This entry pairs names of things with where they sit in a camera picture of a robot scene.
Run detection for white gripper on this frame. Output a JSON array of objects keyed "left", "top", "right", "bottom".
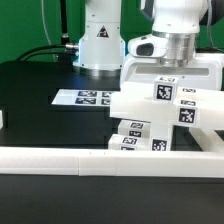
[{"left": 120, "top": 32, "right": 224, "bottom": 90}]

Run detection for white tagged nut cube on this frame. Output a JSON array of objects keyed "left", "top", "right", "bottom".
[{"left": 153, "top": 75, "right": 179, "bottom": 102}]

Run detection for white chair back frame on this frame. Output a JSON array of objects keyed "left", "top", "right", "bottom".
[{"left": 110, "top": 82, "right": 224, "bottom": 130}]

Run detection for white chair seat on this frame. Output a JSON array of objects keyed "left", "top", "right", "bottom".
[{"left": 141, "top": 123, "right": 173, "bottom": 151}]

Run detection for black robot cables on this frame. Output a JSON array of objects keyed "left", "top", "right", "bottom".
[{"left": 16, "top": 0, "right": 81, "bottom": 62}]

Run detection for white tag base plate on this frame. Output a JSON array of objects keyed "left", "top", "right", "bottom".
[{"left": 52, "top": 89, "right": 113, "bottom": 107}]

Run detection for grey thin cable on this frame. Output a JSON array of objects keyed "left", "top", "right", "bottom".
[{"left": 40, "top": 0, "right": 58, "bottom": 62}]

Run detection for white U-shaped fence frame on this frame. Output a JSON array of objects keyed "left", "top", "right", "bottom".
[{"left": 0, "top": 111, "right": 224, "bottom": 178}]

